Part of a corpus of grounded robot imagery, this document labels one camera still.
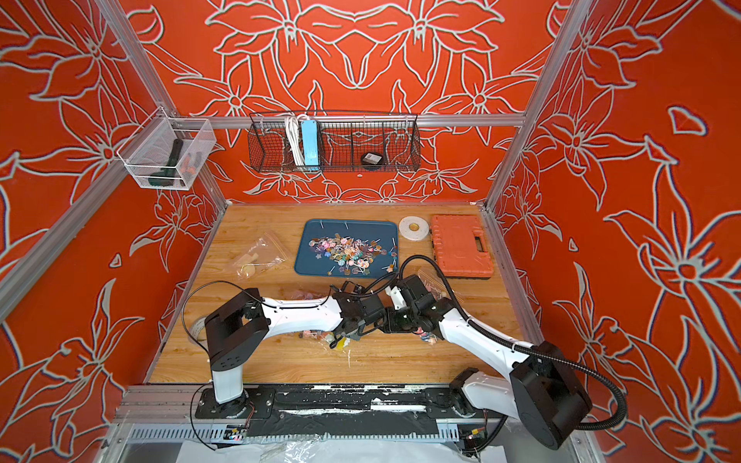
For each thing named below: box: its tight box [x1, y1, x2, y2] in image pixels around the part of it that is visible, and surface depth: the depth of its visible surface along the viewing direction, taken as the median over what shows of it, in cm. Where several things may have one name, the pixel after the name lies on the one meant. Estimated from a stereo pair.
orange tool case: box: [430, 214, 494, 278], surface depth 103 cm
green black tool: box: [148, 137, 184, 188], surface depth 82 cm
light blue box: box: [301, 119, 321, 171], surface depth 92 cm
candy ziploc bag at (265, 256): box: [232, 231, 291, 280], surface depth 103 cm
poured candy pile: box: [308, 233, 398, 276], surface depth 103 cm
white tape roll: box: [398, 216, 430, 242], surface depth 112 cm
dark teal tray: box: [294, 218, 399, 279], surface depth 105 cm
